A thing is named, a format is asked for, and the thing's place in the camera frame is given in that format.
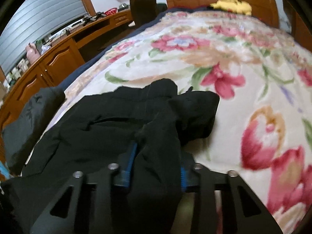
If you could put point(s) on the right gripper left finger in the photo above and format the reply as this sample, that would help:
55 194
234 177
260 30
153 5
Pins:
84 203

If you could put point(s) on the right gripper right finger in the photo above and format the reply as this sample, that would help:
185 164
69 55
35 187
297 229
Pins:
223 202

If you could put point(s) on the black double-breasted coat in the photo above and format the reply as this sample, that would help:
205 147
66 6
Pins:
94 132

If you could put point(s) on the floral bed blanket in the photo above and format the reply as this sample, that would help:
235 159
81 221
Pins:
263 78

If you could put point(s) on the dark grey folded garment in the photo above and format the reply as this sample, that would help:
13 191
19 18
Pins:
21 136

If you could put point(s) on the wooden desk cabinet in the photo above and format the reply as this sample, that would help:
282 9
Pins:
56 64

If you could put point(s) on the pink thermos jug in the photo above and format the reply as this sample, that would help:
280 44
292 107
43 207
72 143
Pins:
32 53

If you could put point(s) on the wooden louvered wardrobe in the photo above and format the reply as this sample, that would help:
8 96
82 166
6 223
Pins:
299 30

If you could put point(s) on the red basket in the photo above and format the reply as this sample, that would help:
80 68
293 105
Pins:
111 11

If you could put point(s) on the grey window blind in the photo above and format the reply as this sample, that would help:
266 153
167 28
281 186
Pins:
34 20

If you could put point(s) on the yellow plush toy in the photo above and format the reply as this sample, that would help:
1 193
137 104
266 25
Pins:
234 6

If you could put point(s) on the dark wooden chair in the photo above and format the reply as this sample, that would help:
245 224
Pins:
143 11

